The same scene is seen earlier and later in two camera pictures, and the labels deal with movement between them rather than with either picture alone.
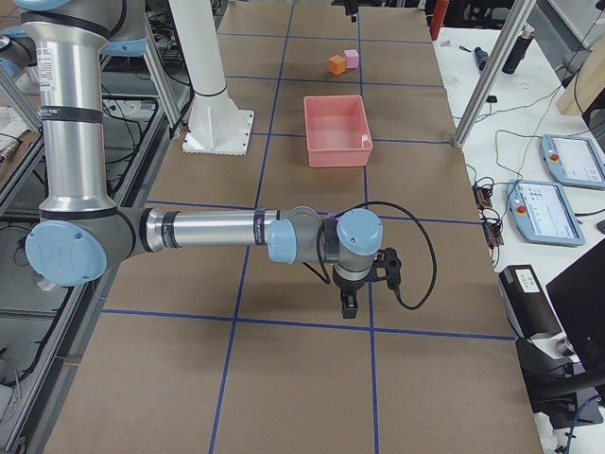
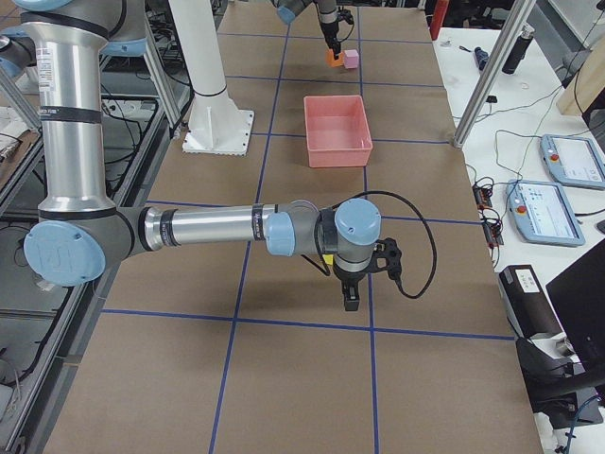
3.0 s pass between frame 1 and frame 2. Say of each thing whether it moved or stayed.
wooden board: stayed
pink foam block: stayed
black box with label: stayed
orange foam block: moved
